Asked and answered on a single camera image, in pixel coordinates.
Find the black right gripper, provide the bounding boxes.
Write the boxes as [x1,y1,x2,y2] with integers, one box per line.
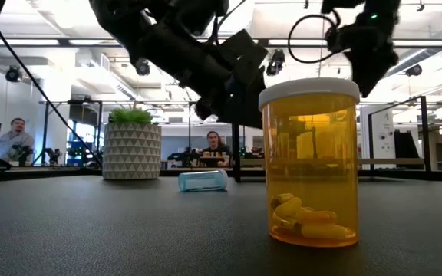
[326,22,401,99]

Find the blue bottle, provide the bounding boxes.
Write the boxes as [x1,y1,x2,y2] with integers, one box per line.
[177,169,229,192]

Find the person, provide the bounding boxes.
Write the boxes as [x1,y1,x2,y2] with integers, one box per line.
[0,117,36,164]
[201,130,233,166]

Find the black ceiling spotlight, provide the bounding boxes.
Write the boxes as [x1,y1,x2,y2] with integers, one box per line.
[135,61,152,77]
[5,67,21,84]
[266,48,286,77]
[404,63,424,77]

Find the white pillar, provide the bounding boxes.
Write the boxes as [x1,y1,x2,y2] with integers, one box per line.
[360,105,397,172]

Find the large orange pill bottle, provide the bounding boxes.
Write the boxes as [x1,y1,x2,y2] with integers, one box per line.
[258,77,361,249]

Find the green succulent plant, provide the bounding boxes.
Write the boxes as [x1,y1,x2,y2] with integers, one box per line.
[108,101,154,124]

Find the white geometric plant pot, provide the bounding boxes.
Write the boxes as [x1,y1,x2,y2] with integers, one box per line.
[102,121,163,181]

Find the black table mat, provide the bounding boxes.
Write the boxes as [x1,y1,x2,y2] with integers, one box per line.
[0,175,442,276]

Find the black overhead light bar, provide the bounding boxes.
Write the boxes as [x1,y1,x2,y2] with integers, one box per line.
[0,37,442,49]

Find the wooden shelf black frame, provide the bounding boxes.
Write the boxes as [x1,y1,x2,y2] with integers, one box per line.
[230,94,433,183]

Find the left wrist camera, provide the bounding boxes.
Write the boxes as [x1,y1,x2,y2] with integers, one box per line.
[217,28,270,77]

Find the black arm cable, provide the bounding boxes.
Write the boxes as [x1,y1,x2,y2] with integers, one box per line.
[0,25,103,169]

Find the black metal rig frame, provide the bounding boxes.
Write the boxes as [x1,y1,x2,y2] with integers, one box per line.
[0,100,442,184]

